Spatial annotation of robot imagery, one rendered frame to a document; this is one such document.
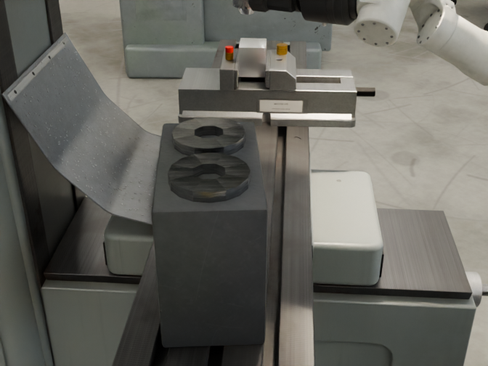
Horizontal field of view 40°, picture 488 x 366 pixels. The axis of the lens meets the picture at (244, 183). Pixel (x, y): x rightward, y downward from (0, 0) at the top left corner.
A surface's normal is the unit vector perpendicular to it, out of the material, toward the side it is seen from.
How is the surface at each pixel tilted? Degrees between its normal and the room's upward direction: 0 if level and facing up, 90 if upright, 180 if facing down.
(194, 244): 90
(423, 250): 0
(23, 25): 90
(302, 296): 0
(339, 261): 90
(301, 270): 0
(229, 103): 90
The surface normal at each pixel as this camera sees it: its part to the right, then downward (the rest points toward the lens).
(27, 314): 0.79, 0.29
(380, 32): -0.35, 0.88
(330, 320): -0.07, 0.50
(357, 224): 0.00, -0.87
